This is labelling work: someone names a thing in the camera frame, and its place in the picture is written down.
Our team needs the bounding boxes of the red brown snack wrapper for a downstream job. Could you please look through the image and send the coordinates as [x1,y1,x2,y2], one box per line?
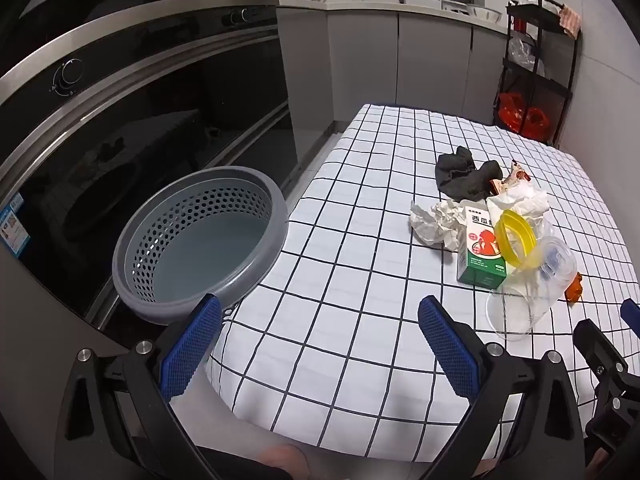
[487,160,532,196]

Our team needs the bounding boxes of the green white carton box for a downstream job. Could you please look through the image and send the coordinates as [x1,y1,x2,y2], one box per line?
[456,205,508,290]

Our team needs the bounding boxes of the white tissue paper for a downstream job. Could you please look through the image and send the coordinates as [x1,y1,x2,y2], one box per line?
[487,185,551,233]

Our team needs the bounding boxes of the black metal storage rack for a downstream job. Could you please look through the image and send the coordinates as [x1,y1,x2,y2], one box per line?
[492,0,583,148]

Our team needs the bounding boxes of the large round black knob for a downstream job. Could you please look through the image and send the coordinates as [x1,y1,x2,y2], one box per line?
[52,58,85,95]

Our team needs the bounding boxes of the checkered kitchen towel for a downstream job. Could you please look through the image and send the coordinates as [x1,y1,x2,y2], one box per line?
[559,5,582,38]

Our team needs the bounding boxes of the yellow plastic lid ring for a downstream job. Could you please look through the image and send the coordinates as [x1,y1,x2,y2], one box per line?
[494,209,543,268]

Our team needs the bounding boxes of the clear plastic bag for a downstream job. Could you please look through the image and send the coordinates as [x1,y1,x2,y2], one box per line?
[507,37,546,73]

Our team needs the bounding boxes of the white black checkered tablecloth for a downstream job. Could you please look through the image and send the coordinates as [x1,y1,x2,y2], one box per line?
[205,104,640,463]

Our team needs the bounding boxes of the grey kitchen cabinet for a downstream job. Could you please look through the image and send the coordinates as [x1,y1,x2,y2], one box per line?
[277,5,511,161]

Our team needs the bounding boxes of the red plastic bag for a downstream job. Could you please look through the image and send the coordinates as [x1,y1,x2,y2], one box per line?
[497,92,526,133]
[522,106,547,140]

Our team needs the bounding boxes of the dark grey cloth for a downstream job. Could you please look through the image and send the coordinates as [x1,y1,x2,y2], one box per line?
[435,146,503,200]

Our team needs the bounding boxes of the grey perforated plastic basket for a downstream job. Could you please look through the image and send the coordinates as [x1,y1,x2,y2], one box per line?
[111,165,289,325]

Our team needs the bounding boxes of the clear plastic container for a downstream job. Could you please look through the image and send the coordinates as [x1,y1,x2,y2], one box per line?
[486,235,578,342]

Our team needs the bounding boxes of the small orange wrapper piece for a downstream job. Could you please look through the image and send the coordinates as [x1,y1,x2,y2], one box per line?
[566,272,585,305]

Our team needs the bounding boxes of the pair of stove knobs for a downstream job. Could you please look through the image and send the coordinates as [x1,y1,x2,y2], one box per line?
[222,6,261,26]

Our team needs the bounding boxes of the black integrated stove appliance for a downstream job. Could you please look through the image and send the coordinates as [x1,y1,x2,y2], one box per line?
[0,0,301,331]

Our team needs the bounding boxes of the blue white energy sticker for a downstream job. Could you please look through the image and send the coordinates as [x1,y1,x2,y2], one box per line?
[0,192,26,261]

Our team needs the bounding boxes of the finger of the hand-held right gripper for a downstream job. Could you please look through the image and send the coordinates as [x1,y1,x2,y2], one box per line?
[620,298,640,333]
[572,317,640,456]

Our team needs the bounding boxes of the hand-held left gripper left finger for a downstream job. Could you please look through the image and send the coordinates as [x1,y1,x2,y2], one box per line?
[59,294,296,480]

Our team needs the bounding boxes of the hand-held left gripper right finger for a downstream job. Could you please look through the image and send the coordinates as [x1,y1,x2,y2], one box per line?
[417,295,586,480]

